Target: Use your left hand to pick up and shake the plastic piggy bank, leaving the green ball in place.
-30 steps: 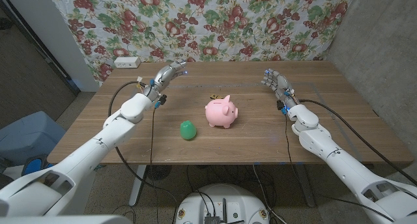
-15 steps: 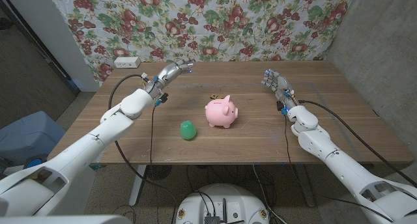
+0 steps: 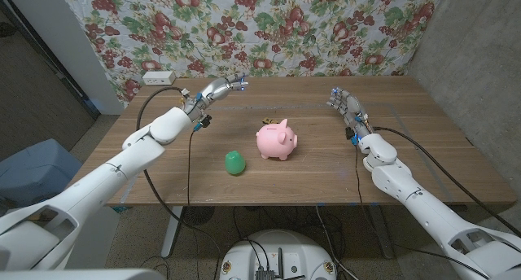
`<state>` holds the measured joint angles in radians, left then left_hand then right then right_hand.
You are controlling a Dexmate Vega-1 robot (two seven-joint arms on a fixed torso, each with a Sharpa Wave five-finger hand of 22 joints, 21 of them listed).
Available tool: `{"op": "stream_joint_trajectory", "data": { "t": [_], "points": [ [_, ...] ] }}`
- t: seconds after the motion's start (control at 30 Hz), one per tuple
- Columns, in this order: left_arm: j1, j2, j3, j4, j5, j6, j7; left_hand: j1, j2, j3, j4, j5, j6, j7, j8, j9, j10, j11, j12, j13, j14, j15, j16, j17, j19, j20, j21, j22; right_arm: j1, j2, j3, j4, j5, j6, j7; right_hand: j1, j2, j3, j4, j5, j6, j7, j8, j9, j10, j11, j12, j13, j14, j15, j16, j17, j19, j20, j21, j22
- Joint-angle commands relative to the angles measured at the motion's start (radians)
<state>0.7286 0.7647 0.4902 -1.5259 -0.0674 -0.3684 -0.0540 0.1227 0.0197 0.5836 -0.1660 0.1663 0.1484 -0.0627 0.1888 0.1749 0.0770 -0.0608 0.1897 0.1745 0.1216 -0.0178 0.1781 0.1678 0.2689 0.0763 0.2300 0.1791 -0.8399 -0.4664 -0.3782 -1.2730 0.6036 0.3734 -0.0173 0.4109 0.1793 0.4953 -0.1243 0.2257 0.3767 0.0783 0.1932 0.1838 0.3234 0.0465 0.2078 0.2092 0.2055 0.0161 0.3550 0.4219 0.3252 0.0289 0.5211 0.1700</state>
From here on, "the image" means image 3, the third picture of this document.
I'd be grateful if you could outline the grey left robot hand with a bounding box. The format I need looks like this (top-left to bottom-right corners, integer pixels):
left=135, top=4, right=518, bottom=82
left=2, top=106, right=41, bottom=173
left=181, top=72, right=250, bottom=122

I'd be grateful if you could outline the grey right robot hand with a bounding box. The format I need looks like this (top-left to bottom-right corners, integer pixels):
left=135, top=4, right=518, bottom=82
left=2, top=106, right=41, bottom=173
left=325, top=87, right=374, bottom=145

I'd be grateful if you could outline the pink plastic piggy bank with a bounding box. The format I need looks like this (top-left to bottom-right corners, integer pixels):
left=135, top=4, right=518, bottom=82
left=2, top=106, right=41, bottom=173
left=255, top=117, right=299, bottom=162

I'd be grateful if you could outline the green ball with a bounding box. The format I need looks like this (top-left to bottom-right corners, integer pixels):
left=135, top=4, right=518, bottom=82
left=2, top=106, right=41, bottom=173
left=224, top=150, right=247, bottom=177

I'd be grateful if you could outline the white power strip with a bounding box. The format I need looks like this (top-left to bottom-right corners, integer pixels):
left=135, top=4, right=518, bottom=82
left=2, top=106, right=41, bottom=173
left=142, top=70, right=177, bottom=86

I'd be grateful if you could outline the floral fruit print backdrop cloth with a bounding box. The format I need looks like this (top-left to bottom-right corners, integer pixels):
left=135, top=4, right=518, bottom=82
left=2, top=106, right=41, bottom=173
left=56, top=0, right=447, bottom=108

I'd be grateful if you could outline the black round floor fan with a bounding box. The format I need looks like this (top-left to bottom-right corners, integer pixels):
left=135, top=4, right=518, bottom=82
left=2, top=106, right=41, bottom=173
left=182, top=205, right=216, bottom=226

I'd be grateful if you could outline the grey table leg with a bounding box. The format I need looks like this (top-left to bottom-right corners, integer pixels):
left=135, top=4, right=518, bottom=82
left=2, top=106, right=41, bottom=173
left=368, top=204, right=396, bottom=260

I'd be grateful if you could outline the white table leg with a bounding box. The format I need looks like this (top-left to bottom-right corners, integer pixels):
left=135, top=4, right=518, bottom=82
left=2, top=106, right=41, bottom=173
left=160, top=205, right=184, bottom=259

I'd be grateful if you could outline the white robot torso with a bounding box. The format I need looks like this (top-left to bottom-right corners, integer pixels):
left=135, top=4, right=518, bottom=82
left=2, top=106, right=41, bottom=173
left=218, top=230, right=338, bottom=280

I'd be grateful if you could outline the blue plastic bin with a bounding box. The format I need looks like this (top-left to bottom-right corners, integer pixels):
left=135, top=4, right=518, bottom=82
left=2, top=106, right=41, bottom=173
left=0, top=138, right=84, bottom=208

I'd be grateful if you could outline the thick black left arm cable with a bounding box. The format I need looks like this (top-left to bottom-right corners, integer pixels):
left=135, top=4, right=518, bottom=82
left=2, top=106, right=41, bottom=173
left=136, top=85, right=223, bottom=280

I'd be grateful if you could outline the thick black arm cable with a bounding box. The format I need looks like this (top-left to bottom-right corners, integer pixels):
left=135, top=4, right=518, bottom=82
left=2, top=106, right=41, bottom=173
left=136, top=85, right=223, bottom=280
left=372, top=125, right=521, bottom=237

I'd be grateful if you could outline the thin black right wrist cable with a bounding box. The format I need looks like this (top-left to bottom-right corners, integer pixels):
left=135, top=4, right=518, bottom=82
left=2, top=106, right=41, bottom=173
left=354, top=143, right=392, bottom=248

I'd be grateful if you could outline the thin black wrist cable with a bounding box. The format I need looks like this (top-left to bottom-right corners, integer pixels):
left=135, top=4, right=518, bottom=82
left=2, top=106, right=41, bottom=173
left=354, top=143, right=392, bottom=248
left=186, top=127, right=200, bottom=280

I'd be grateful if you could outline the thin black left wrist cable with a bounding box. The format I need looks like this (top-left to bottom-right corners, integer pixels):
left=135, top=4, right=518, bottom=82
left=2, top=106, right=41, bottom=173
left=186, top=127, right=200, bottom=280

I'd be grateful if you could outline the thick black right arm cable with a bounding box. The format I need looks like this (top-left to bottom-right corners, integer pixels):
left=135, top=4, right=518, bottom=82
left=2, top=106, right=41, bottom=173
left=372, top=125, right=521, bottom=237

